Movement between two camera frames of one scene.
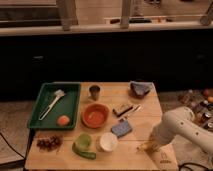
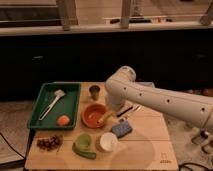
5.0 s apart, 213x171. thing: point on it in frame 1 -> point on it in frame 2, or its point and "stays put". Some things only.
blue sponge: (121, 128) stays put
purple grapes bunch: (49, 143) stays put
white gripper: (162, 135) -> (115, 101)
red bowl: (95, 114) stays put
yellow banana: (147, 146) -> (106, 118)
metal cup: (94, 90) stays put
